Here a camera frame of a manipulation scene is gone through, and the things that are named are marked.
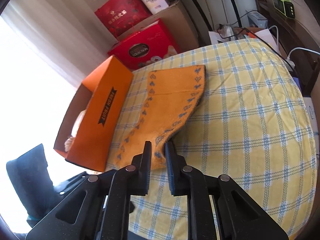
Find red tea gift bag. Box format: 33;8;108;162
95;0;152;38

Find red chocolate collection gift box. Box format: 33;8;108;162
107;19;181;70

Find white sheer curtain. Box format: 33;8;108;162
1;0;116;232

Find yellow blue checked bedspread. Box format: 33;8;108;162
107;39;317;239

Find white charging cable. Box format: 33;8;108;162
267;24;320;63

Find orange blue knitted towel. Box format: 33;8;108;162
111;65;205;170

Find orange fresh fruit cardboard box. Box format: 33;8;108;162
54;56;133;172

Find brown wooden sofa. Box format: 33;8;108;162
255;0;319;95

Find brown cardboard box by wall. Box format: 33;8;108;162
118;0;199;52

